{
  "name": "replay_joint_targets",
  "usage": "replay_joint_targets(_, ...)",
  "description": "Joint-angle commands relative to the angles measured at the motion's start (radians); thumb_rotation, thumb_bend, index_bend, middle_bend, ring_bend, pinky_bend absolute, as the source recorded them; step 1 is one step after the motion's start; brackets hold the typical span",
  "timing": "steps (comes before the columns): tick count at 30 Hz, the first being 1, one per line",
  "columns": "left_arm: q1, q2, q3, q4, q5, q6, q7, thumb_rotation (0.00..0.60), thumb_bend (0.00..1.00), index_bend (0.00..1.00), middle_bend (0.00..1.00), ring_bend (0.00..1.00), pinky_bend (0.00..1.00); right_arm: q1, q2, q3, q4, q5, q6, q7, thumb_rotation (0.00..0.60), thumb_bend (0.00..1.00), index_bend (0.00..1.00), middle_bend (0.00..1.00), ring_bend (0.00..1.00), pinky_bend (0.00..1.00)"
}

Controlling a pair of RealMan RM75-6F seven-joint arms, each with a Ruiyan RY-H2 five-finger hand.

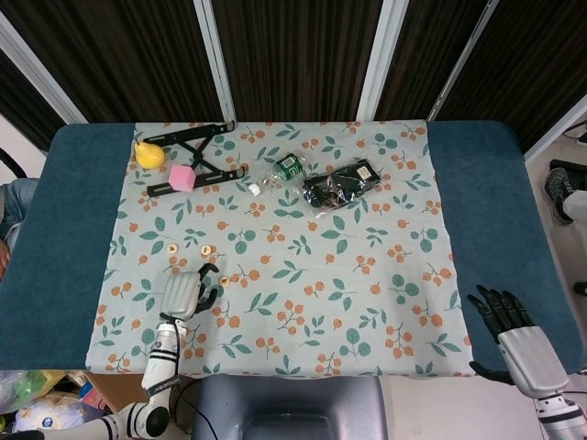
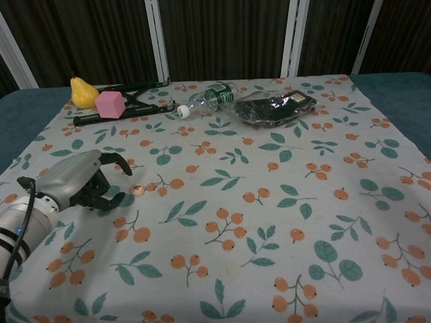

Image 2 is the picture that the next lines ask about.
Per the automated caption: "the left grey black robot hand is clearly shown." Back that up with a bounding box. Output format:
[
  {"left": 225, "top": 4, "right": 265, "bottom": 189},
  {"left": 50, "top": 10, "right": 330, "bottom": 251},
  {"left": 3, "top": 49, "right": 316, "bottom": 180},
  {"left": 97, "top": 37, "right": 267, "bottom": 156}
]
[{"left": 33, "top": 149, "right": 133, "bottom": 213}]

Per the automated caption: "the teal table cover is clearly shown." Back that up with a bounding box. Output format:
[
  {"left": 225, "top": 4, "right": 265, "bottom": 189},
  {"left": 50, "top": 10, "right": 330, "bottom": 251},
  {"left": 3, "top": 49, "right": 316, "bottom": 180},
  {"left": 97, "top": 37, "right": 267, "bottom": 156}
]
[{"left": 0, "top": 71, "right": 431, "bottom": 176}]

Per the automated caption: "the pink cube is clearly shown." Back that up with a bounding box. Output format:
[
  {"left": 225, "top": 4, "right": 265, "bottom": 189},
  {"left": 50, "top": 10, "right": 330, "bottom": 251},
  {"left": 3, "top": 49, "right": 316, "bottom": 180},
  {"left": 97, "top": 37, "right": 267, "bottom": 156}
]
[{"left": 94, "top": 90, "right": 127, "bottom": 119}]

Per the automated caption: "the yellow pear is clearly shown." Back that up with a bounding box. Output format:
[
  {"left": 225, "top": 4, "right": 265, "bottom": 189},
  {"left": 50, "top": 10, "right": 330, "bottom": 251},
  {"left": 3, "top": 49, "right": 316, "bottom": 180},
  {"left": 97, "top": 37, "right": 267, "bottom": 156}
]
[{"left": 69, "top": 76, "right": 100, "bottom": 109}]

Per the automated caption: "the black folding laptop stand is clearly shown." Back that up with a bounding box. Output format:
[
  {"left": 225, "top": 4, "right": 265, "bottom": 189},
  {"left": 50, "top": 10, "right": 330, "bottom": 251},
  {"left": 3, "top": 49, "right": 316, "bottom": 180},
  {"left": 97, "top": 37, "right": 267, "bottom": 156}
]
[{"left": 73, "top": 76, "right": 176, "bottom": 127}]

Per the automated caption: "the dark wood-grain partition panel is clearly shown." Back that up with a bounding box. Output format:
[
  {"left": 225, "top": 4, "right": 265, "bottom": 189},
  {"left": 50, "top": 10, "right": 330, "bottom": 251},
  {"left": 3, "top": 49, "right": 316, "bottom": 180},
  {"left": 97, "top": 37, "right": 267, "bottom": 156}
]
[
  {"left": 0, "top": 0, "right": 169, "bottom": 89},
  {"left": 144, "top": 0, "right": 310, "bottom": 83},
  {"left": 0, "top": 9, "right": 38, "bottom": 98},
  {"left": 282, "top": 0, "right": 385, "bottom": 77},
  {"left": 350, "top": 0, "right": 431, "bottom": 75}
]

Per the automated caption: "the floral printed tablecloth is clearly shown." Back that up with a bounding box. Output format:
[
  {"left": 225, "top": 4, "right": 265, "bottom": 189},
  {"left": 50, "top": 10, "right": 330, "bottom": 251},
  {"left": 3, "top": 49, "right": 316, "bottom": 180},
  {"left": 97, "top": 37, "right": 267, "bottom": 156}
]
[{"left": 0, "top": 74, "right": 431, "bottom": 323}]

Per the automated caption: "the clear bottle with green label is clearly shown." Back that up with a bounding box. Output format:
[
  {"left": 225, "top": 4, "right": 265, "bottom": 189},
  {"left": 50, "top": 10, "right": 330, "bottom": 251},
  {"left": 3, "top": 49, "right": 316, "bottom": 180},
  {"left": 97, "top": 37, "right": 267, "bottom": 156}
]
[{"left": 176, "top": 80, "right": 240, "bottom": 119}]

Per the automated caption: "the black plastic bag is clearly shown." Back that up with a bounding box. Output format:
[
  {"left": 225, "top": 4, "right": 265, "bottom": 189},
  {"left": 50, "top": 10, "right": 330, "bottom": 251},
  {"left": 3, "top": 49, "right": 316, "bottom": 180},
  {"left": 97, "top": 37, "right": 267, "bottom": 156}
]
[{"left": 234, "top": 89, "right": 318, "bottom": 129}]

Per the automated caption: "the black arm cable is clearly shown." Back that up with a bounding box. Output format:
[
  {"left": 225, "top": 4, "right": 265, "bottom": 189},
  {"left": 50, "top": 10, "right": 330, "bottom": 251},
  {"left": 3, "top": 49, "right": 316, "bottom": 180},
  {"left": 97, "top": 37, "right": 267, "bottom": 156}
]
[{"left": 0, "top": 176, "right": 38, "bottom": 323}]

